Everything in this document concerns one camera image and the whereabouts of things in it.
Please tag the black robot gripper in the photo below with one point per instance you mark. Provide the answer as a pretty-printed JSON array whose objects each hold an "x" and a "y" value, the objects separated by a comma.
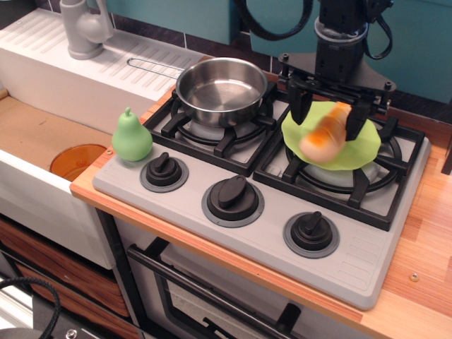
[{"x": 337, "y": 71}]

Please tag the toy bread loaf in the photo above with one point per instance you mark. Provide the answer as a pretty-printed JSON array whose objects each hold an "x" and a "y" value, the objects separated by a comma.
[{"x": 325, "y": 142}]

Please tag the green toy pear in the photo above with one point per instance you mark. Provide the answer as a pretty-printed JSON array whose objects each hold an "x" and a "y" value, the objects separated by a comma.
[{"x": 131, "y": 141}]

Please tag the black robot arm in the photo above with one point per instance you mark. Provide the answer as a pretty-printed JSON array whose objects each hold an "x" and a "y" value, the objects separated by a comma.
[{"x": 348, "y": 16}]

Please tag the light green plate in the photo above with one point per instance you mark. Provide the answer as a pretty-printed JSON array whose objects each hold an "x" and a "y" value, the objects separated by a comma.
[{"x": 354, "y": 155}]

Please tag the stainless steel pot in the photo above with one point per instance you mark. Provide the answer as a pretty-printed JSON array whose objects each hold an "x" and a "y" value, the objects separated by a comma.
[{"x": 221, "y": 92}]

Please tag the grey toy stove top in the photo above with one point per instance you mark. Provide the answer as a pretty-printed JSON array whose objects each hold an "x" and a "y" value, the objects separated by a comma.
[{"x": 354, "y": 272}]

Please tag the black right stove knob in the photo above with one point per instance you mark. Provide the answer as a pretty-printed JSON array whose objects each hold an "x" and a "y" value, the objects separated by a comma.
[{"x": 311, "y": 235}]

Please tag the black stove knob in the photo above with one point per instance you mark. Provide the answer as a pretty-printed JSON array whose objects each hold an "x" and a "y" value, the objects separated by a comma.
[
  {"x": 311, "y": 235},
  {"x": 233, "y": 202},
  {"x": 164, "y": 174}
]

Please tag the black middle stove knob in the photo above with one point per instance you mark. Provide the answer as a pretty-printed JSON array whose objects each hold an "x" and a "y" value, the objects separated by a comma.
[{"x": 233, "y": 202}]

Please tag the black left stove knob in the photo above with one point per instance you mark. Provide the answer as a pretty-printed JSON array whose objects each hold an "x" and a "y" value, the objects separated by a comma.
[{"x": 164, "y": 174}]

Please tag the black right burner grate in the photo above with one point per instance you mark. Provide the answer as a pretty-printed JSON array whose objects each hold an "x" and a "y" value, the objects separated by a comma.
[{"x": 372, "y": 194}]

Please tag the black burner grate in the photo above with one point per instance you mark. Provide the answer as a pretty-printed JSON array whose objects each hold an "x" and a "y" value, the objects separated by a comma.
[
  {"x": 372, "y": 194},
  {"x": 237, "y": 149}
]

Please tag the black left burner grate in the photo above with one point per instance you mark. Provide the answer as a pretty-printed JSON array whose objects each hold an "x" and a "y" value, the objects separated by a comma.
[{"x": 237, "y": 149}]

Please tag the teal upper cabinet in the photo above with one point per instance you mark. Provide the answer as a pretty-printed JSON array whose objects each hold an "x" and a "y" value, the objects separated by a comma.
[{"x": 419, "y": 62}]

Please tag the grey toy faucet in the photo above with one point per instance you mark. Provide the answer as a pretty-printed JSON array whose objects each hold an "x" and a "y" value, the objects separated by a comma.
[{"x": 86, "y": 32}]

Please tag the orange plastic cup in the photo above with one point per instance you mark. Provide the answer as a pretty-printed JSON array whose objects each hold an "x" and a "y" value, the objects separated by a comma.
[{"x": 70, "y": 163}]

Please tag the white toy sink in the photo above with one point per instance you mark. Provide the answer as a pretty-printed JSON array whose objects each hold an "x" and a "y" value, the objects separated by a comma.
[{"x": 51, "y": 102}]

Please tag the wooden drawer fronts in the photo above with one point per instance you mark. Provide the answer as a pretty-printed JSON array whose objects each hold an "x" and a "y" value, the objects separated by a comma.
[{"x": 86, "y": 290}]

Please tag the oven door with handle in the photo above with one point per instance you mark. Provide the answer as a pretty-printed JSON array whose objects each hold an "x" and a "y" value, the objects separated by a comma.
[{"x": 207, "y": 301}]

